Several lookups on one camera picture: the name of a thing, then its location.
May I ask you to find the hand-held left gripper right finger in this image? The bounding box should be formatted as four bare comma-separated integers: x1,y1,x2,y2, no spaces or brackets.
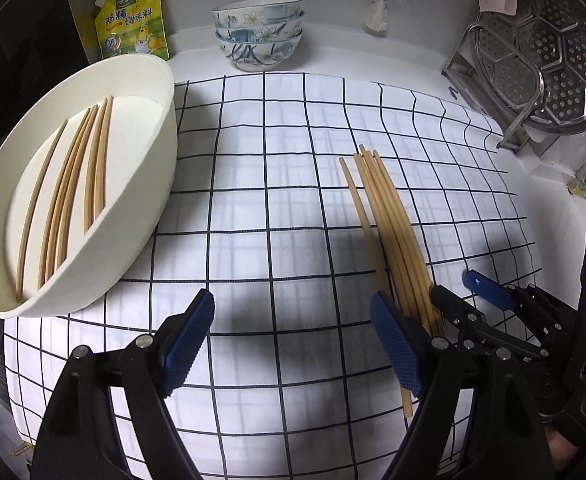
369,292,556,480

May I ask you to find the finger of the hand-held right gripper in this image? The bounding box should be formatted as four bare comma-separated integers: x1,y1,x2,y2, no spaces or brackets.
430,285,548,361
463,270,568,341

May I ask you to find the pile of wooden chopsticks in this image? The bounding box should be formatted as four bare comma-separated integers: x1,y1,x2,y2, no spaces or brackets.
338,146,446,418

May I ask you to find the yellow seasoning pouch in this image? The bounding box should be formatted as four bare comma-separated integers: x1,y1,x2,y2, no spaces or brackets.
93,0,170,61

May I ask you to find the slim wooden chopstick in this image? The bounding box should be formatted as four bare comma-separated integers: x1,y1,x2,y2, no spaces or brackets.
38,106,93,291
46,103,100,283
14,119,69,302
83,98,109,235

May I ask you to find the steel wire rack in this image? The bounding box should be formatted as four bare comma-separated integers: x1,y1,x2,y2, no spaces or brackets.
442,22,548,153

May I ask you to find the white round basin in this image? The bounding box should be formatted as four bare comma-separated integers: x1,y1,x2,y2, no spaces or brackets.
0,55,178,319

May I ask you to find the perforated steel steamer plate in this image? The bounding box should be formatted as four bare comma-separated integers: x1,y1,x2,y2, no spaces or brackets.
470,0,586,135

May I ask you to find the black grid white cloth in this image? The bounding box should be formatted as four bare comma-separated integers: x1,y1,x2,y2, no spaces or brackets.
3,72,544,480

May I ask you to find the black range hood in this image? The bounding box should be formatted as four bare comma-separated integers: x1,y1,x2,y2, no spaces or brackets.
0,0,99,161

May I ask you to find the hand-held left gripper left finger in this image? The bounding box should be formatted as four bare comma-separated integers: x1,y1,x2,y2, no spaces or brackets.
33,287,216,480

